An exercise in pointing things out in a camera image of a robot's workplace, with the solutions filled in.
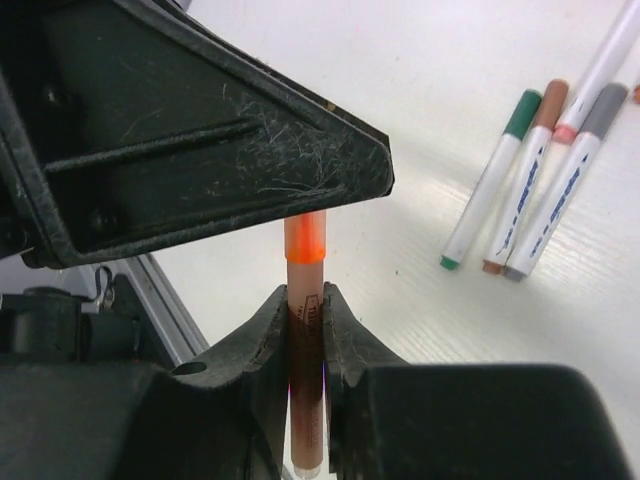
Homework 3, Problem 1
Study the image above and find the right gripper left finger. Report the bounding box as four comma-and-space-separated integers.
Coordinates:
1, 287, 288, 479

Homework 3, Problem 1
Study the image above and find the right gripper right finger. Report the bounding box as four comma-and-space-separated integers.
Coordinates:
323, 283, 632, 479

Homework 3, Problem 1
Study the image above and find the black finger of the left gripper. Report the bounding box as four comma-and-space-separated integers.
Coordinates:
1, 1, 394, 268

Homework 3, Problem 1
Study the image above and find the orange highlighter pen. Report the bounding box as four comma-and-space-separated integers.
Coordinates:
284, 211, 326, 479

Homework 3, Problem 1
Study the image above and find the grey cap marker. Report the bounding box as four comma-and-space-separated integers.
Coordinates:
503, 83, 629, 282

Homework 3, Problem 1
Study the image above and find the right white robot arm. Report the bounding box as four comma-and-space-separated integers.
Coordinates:
1, 276, 632, 479

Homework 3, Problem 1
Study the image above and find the brown cap marker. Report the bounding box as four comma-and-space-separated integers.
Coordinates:
483, 79, 569, 275

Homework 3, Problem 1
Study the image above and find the pink cap marker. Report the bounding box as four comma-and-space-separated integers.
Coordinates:
552, 0, 639, 145

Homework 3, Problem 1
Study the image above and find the aluminium right side rail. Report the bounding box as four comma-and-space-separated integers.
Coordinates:
110, 254, 209, 369

